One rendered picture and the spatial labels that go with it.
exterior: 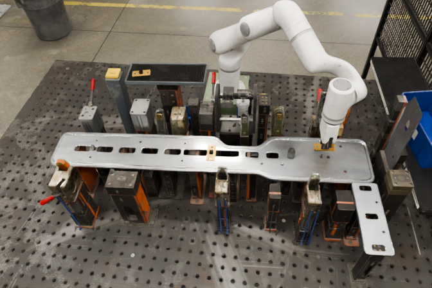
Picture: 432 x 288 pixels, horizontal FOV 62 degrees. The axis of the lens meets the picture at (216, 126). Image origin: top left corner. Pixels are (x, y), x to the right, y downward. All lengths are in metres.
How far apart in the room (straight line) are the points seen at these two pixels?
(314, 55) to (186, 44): 2.68
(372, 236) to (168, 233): 0.86
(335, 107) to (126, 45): 3.00
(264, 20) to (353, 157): 0.68
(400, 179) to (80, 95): 1.87
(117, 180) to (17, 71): 2.79
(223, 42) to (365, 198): 0.94
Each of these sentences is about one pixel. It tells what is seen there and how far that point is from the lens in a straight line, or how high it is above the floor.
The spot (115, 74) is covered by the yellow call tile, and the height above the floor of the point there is 1.16.
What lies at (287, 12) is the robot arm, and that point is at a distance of 1.35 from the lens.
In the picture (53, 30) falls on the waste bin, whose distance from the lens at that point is 4.32.
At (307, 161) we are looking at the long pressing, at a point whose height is 1.00.
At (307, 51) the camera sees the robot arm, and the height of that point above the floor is 1.46.
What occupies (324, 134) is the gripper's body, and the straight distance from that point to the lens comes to 1.39.
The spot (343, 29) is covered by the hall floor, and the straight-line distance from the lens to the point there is 4.16.
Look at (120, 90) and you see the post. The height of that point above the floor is 1.07.
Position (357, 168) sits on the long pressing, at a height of 1.00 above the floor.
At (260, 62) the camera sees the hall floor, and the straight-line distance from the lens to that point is 3.59.
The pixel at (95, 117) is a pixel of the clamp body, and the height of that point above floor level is 1.04.
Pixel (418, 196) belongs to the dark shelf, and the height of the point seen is 1.03.
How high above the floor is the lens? 2.24
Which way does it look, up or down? 49 degrees down
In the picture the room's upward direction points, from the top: 4 degrees counter-clockwise
